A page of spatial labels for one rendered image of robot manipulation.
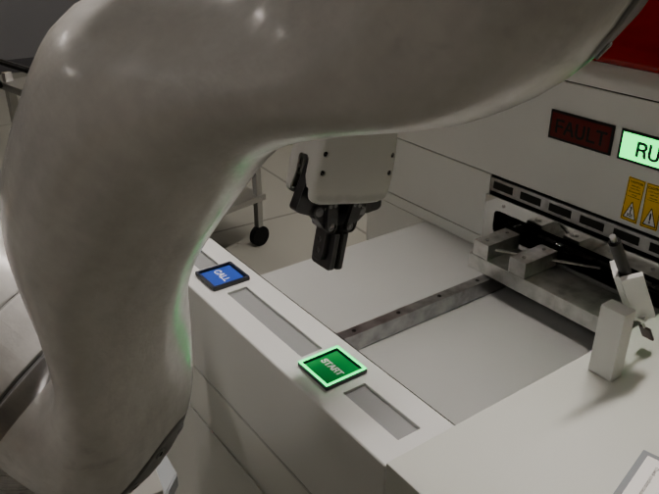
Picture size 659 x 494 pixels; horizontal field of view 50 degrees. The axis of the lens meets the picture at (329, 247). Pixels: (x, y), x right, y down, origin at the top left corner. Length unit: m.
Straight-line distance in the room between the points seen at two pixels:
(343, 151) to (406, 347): 0.50
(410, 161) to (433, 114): 1.29
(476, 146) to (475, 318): 0.35
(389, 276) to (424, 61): 1.09
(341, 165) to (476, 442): 0.30
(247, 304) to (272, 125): 0.72
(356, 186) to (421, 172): 0.80
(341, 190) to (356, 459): 0.27
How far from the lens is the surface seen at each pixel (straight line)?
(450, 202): 1.43
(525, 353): 1.11
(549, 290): 1.16
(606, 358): 0.82
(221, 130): 0.23
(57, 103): 0.28
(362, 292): 1.22
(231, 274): 0.99
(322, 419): 0.76
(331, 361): 0.81
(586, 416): 0.78
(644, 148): 1.14
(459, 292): 1.18
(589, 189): 1.21
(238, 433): 0.99
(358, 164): 0.67
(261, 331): 0.87
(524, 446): 0.72
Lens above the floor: 1.44
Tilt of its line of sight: 27 degrees down
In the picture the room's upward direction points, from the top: straight up
